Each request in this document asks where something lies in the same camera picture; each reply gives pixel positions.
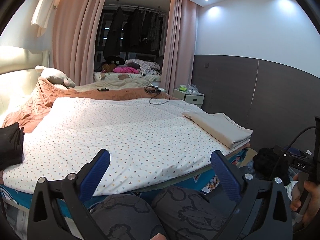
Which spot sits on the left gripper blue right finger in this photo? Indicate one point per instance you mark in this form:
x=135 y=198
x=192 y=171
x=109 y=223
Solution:
x=228 y=175

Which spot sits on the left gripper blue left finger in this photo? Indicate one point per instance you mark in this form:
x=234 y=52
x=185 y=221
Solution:
x=91 y=174

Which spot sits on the beige jacket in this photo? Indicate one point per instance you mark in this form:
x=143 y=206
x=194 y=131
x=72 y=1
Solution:
x=221 y=127

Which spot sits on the black folded clothes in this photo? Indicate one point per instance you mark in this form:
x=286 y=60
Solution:
x=11 y=146

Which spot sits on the person right hand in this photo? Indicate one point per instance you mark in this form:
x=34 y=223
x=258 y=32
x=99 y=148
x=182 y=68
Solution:
x=311 y=204

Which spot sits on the grey patterned trousers legs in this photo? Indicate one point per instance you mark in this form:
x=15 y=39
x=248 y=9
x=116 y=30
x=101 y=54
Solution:
x=175 y=213

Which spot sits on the white floral bed sheet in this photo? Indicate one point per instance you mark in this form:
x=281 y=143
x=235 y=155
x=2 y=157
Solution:
x=149 y=141

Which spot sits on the small black device on quilt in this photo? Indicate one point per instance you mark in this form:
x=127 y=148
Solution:
x=102 y=89

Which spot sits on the rust orange quilt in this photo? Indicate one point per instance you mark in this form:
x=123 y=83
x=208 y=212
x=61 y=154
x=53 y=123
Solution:
x=39 y=103

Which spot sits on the white bedside cabinet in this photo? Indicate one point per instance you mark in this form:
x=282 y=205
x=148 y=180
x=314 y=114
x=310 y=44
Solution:
x=189 y=94

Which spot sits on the beige blanket far bed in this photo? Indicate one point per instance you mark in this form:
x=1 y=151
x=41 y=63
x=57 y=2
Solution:
x=118 y=81

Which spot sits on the white plush pillow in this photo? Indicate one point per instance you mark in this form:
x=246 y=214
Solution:
x=55 y=76

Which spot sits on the pink cloth on far bed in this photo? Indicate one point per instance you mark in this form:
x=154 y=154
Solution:
x=126 y=69

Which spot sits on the cream padded headboard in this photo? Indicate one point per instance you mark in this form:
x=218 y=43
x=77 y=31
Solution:
x=18 y=75

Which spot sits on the right pink curtain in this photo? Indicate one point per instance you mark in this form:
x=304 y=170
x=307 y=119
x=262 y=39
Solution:
x=180 y=45

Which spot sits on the pink curtain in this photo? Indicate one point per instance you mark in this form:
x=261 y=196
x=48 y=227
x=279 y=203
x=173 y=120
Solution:
x=74 y=33
x=180 y=45

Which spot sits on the left pink curtain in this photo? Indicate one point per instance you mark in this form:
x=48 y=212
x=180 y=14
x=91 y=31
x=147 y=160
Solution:
x=74 y=33

